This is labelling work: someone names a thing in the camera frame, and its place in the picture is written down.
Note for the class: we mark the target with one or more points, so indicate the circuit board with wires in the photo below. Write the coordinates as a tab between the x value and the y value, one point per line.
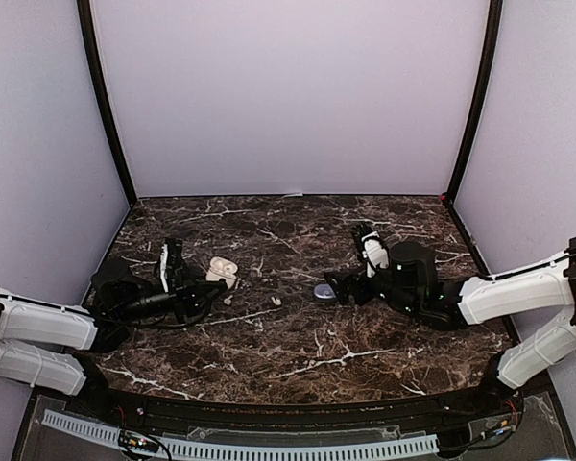
499	428
134	442

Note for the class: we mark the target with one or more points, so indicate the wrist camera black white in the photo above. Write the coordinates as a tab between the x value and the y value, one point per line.
371	249
170	269

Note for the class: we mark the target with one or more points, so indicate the grey slotted cable duct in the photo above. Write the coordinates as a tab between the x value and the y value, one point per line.
172	448

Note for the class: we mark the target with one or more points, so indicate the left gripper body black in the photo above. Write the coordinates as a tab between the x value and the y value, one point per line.
180	305

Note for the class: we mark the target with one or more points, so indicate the black frame post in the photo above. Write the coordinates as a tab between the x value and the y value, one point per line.
477	101
95	68

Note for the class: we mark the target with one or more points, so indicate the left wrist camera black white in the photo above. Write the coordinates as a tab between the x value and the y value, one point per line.
170	269

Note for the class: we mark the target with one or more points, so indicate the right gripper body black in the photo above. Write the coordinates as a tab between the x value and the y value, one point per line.
356	278

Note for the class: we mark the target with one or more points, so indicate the black front table rail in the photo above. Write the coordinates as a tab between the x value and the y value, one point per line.
169	413

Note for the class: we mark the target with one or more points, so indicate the right circuit board with wires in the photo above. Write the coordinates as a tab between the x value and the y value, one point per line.
499	428

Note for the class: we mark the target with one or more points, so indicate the black frame post right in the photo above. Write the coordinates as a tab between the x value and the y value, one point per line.
477	101

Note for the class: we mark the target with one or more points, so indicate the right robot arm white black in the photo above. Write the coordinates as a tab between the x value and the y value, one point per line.
405	277

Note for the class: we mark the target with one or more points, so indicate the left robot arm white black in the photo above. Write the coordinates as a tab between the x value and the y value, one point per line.
122	302

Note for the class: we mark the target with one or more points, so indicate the left circuit board with wires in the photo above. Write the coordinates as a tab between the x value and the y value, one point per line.
134	442

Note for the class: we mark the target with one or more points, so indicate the black frame post left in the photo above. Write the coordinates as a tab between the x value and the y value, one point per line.
95	68

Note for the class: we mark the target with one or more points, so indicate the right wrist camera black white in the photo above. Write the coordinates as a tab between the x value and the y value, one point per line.
371	249

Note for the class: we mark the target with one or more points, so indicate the beige earbud charging case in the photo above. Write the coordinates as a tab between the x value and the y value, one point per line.
222	269

